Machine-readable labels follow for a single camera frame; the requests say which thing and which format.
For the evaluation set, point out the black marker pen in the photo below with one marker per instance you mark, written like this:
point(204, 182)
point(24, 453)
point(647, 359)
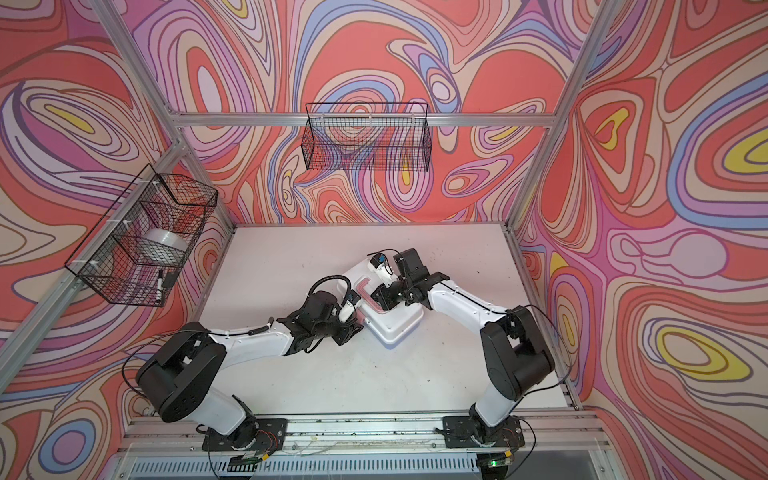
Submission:
point(160, 295)

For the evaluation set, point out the black wire basket left wall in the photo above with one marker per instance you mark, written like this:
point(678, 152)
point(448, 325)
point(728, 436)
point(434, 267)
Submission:
point(122, 268)

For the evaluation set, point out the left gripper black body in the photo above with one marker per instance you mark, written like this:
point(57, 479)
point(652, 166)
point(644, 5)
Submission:
point(333, 329)

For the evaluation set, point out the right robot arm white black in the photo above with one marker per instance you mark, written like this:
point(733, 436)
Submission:
point(516, 354)

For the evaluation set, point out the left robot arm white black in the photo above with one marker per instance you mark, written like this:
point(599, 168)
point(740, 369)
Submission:
point(178, 380)

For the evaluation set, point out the silver tape roll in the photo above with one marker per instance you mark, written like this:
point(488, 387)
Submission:
point(166, 238)

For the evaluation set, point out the black wire basket back wall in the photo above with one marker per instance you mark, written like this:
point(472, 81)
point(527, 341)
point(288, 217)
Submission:
point(367, 136)

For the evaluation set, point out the white pink tool box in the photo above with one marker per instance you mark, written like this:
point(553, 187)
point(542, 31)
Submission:
point(390, 327)

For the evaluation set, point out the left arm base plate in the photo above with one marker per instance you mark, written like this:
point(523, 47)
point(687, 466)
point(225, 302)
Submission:
point(262, 435)

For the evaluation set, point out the black wire basket wall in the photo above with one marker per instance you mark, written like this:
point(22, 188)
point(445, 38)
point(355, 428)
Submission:
point(367, 136)
point(122, 268)

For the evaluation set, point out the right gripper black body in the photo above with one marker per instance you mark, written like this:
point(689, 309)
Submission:
point(397, 294)

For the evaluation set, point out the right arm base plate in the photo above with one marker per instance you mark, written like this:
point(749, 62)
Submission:
point(469, 432)

